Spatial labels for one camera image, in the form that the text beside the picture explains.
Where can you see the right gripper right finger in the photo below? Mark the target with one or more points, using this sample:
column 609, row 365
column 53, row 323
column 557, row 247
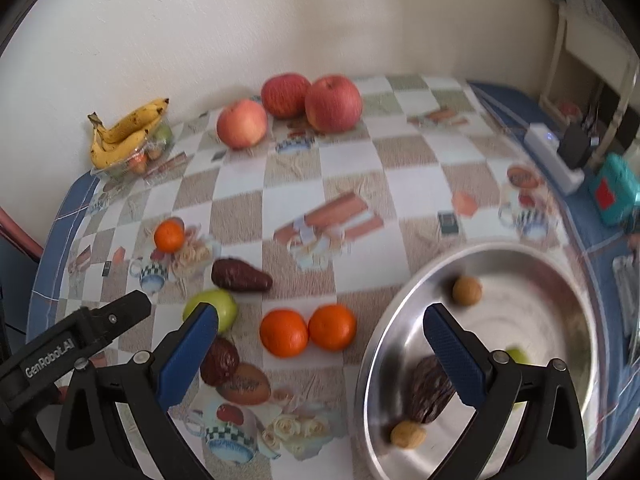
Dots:
column 550, row 440

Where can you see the white wooden chair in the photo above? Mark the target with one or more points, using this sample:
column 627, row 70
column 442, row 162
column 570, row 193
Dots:
column 611, row 58

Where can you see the oval green jujube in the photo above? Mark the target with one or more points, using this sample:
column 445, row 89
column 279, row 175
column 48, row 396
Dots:
column 518, row 355

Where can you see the yellow banana bunch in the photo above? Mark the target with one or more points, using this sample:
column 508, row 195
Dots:
column 112, row 145

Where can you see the white power strip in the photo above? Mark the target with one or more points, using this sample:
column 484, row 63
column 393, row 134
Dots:
column 544, row 145

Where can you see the patterned checkered tablecloth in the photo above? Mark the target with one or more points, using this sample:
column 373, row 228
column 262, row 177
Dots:
column 347, row 218

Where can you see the pale red apple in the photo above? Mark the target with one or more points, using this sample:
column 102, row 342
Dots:
column 243, row 124

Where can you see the red chair back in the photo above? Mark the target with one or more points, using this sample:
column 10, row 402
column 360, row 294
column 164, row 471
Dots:
column 12, row 232

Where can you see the large wrinkled dark date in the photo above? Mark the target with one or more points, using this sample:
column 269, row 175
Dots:
column 430, row 391

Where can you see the stainless steel plate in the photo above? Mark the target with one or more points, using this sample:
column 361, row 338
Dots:
column 529, row 301

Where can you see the teal plastic box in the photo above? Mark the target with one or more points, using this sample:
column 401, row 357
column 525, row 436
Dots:
column 615, row 191

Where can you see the round green jujube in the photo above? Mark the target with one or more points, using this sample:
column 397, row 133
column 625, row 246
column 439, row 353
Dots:
column 221, row 300

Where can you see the black charger adapter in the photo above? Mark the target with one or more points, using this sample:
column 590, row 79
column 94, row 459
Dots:
column 574, row 146

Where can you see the lone orange tangerine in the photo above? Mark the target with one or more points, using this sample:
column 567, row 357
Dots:
column 169, row 236

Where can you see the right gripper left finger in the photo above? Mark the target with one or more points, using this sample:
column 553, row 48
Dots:
column 92, row 442

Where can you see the dark red apple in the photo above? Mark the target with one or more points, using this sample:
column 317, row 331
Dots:
column 283, row 96

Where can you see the clear plastic fruit tray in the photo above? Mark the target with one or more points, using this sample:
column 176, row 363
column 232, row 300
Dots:
column 133, row 156

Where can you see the dark red date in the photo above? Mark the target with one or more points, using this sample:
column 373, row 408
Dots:
column 220, row 363

